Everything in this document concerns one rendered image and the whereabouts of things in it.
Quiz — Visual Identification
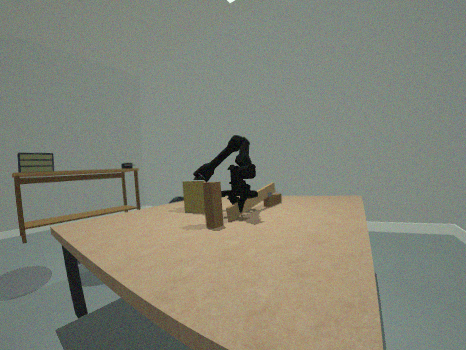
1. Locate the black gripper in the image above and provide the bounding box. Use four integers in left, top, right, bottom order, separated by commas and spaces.
221, 179, 258, 213

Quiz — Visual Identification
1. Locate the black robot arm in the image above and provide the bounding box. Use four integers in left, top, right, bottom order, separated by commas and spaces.
193, 135, 256, 182

